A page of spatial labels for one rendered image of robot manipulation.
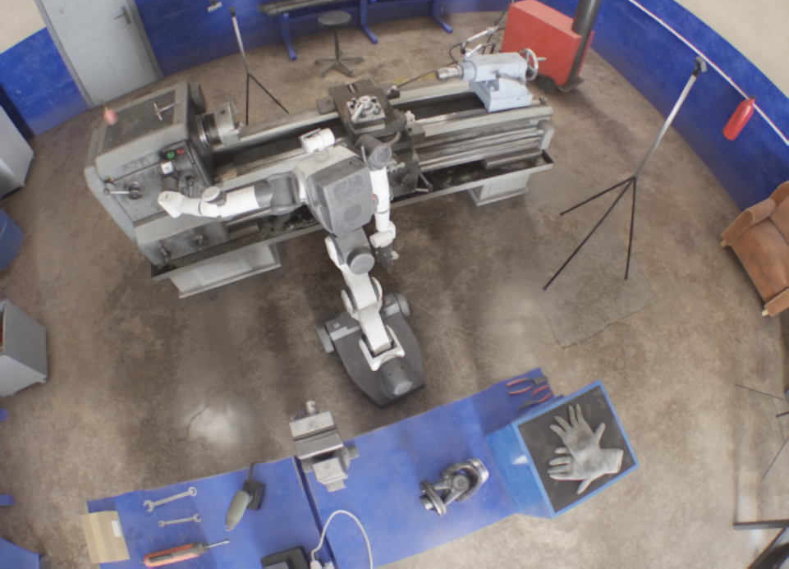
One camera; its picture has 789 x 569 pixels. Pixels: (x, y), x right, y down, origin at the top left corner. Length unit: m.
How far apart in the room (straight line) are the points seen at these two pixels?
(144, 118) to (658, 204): 4.07
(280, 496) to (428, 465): 0.59
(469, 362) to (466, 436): 1.05
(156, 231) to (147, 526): 1.56
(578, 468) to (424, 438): 0.63
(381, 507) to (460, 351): 1.35
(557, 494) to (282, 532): 1.02
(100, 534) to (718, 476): 3.73
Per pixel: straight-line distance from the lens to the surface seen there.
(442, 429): 1.66
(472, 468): 1.56
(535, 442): 1.32
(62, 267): 4.13
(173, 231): 2.43
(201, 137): 2.34
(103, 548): 2.00
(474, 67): 2.65
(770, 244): 4.19
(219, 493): 1.77
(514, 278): 2.98
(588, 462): 1.36
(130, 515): 1.99
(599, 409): 1.43
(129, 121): 2.38
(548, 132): 2.94
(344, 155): 1.68
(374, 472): 1.64
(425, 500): 1.54
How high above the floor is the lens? 2.49
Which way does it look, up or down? 61 degrees down
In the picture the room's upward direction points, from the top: 2 degrees clockwise
